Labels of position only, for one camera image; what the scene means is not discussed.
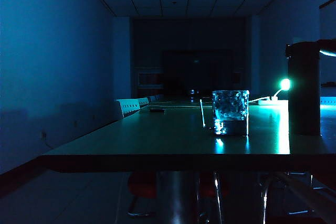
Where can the framed whiteboard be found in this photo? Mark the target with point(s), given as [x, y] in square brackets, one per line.
[328, 24]

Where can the background wooden cabinet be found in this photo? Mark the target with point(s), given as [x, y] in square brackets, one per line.
[149, 81]

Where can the red chair with chrome legs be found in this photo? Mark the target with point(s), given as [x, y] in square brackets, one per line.
[141, 184]
[210, 184]

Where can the dark wall screen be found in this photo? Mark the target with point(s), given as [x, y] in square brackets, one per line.
[194, 72]

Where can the gooseneck LED lamp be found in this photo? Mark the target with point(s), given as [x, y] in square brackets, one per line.
[284, 83]

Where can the metal table pedestal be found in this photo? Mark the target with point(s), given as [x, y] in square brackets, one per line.
[176, 197]

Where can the white slotted chair back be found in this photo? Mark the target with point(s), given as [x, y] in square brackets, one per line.
[144, 101]
[128, 107]
[152, 98]
[328, 100]

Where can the small distant glass object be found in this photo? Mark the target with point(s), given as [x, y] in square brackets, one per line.
[193, 92]

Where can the black thermos cup with flip lid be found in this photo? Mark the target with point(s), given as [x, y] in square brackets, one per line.
[304, 90]

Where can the flat black device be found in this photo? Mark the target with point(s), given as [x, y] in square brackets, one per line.
[157, 110]

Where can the dimpled clear glass mug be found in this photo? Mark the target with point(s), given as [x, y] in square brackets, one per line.
[231, 111]

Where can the chrome chair frame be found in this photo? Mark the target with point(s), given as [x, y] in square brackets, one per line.
[288, 195]

